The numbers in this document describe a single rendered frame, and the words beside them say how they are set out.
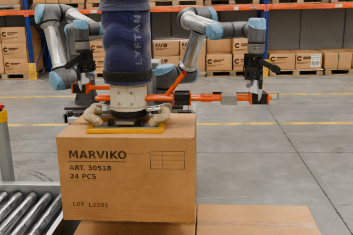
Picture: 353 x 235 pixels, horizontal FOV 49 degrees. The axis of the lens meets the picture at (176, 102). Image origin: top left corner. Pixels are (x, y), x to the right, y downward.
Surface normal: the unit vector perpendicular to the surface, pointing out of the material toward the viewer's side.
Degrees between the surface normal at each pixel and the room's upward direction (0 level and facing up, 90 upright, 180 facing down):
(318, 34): 90
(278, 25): 90
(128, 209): 89
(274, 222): 0
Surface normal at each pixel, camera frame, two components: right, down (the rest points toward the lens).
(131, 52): 0.37, -0.07
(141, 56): 0.71, -0.11
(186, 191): -0.07, 0.23
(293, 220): -0.02, -0.97
